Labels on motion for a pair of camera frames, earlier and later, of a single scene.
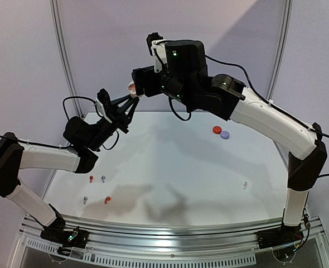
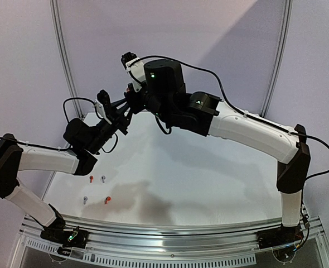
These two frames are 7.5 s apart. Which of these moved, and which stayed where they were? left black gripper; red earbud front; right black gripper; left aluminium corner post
Moved: right black gripper
Stayed: red earbud front; left black gripper; left aluminium corner post
